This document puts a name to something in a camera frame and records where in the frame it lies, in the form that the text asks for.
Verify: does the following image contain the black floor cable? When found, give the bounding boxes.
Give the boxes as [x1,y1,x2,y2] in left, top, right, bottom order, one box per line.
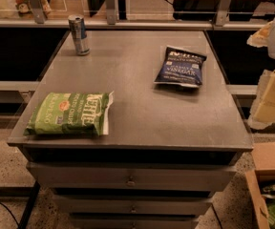
[0,194,21,229]

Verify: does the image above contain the cardboard box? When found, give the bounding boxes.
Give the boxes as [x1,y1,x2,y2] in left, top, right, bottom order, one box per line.
[245,142,275,229]

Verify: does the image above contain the grey drawer cabinet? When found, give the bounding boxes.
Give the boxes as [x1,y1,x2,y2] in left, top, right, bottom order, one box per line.
[8,31,252,229]

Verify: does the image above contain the blue salt vinegar chip bag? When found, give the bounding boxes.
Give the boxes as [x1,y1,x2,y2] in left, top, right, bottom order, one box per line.
[154,46,207,88]

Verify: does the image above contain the green jalapeno chip bag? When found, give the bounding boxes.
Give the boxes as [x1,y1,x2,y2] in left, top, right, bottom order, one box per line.
[24,93,114,136]

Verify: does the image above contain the redbull can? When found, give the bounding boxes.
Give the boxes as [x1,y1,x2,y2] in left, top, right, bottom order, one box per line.
[68,14,90,55]

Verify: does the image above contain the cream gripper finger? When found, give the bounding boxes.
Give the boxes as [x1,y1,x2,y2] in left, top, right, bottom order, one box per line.
[247,70,275,130]
[246,21,273,48]

